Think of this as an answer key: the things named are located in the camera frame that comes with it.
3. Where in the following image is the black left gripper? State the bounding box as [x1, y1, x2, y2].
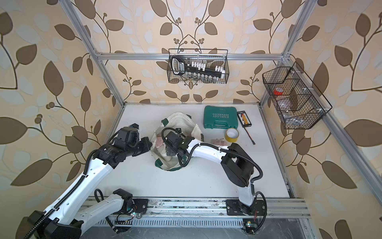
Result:
[124, 136, 153, 157]

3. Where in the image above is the cream floral tote bag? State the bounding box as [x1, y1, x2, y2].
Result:
[150, 112, 204, 171]

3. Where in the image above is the pink pencil sharpener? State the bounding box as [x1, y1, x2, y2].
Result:
[156, 136, 164, 148]
[210, 138, 228, 146]

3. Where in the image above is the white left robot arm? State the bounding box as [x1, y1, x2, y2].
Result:
[24, 123, 152, 239]

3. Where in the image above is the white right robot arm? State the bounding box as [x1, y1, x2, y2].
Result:
[161, 127, 267, 216]

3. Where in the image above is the green plastic tool case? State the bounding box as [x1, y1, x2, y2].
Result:
[203, 106, 238, 129]

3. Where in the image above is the yellow tape roll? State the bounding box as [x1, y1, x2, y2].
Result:
[224, 128, 239, 143]

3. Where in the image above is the black parallel charging board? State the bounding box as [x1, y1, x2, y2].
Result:
[237, 111, 252, 127]

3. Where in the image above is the black socket wrench set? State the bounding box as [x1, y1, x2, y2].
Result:
[169, 56, 226, 78]

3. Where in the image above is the red tape roll in basket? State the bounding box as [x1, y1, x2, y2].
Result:
[273, 87, 284, 96]

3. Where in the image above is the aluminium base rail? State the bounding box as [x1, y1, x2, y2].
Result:
[80, 197, 311, 219]

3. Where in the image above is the red black power cable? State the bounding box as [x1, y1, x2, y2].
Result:
[245, 126, 256, 145]

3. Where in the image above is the black wire basket back wall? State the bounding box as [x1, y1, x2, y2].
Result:
[167, 48, 229, 84]

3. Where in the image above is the black wire basket wall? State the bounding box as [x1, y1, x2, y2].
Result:
[167, 48, 229, 84]
[262, 62, 332, 129]

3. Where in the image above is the black wire basket right wall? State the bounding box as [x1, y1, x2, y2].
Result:
[262, 62, 332, 129]

